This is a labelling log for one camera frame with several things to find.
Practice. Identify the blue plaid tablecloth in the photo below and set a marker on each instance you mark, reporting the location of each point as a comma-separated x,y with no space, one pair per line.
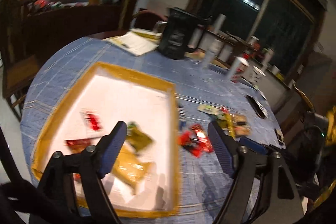
204,186

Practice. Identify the olive green snack packet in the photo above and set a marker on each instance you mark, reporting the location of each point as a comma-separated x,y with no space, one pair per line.
226,123

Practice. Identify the olive snack packet in box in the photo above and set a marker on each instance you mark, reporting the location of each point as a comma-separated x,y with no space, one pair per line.
136,138

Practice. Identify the white red sachet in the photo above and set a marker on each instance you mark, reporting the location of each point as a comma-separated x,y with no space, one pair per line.
91,121

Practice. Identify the white spray bottle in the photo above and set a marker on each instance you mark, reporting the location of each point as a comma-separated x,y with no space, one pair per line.
211,53

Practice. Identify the dark wooden sideboard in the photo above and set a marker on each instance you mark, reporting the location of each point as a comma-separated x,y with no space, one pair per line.
42,32

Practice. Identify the gold cardboard box tray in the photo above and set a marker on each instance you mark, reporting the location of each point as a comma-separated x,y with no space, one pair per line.
126,121

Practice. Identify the small pale green packet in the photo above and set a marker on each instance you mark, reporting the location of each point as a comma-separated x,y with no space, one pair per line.
208,109

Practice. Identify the small red candy packet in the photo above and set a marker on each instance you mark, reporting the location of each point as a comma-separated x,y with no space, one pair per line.
190,143

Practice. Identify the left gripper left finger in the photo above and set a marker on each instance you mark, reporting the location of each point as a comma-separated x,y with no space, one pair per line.
109,147

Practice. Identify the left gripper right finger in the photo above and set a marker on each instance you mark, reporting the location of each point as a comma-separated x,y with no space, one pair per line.
225,148

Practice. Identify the white patterned paper cup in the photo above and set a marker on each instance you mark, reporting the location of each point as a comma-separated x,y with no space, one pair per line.
256,75

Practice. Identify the black electric kettle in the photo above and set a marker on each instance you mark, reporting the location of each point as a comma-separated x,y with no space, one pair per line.
178,33

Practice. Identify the white notebook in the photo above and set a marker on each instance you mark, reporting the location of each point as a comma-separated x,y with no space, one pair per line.
133,43

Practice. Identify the long red snack bar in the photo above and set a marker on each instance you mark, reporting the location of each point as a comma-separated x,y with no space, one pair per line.
202,138

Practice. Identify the dark red snack bag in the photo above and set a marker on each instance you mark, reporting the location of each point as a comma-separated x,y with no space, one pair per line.
78,145

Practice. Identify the clear bread pack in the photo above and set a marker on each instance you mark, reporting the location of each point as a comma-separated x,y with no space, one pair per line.
241,126

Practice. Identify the wooden chair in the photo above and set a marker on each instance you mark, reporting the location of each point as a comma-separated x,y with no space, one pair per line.
17,78

